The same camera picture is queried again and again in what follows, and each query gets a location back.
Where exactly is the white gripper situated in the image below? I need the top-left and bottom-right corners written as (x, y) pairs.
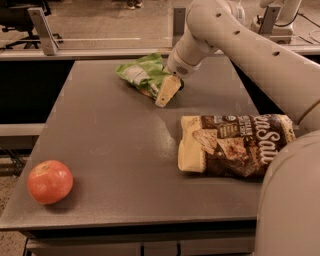
top-left (155, 50), bottom-right (201, 107)

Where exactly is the green rice chip bag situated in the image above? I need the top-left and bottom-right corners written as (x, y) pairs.
top-left (116, 53), bottom-right (184, 100)

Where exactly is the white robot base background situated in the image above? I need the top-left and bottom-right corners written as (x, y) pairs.
top-left (250, 0), bottom-right (302, 44)

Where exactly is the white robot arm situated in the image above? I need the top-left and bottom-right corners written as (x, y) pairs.
top-left (167, 0), bottom-right (320, 256)

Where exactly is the brown sea salt chip bag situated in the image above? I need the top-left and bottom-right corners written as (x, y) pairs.
top-left (178, 114), bottom-right (296, 178)

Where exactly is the red apple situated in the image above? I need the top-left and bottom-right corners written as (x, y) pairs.
top-left (27, 160), bottom-right (73, 205)

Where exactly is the grey drawer cabinet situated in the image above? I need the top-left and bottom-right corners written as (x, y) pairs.
top-left (23, 220), bottom-right (256, 256)

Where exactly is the black office chair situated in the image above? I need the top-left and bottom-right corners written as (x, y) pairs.
top-left (0, 0), bottom-right (51, 49)

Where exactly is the middle metal bracket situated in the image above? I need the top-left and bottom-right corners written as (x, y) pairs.
top-left (172, 7), bottom-right (186, 45)

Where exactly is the metal bracket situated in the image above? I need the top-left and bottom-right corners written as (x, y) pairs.
top-left (28, 7), bottom-right (58, 56)
top-left (172, 7), bottom-right (186, 45)
top-left (259, 4), bottom-right (281, 36)

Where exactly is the right metal bracket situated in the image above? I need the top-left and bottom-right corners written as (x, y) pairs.
top-left (259, 4), bottom-right (281, 36)

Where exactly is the left metal bracket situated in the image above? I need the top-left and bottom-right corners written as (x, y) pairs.
top-left (28, 7), bottom-right (58, 56)

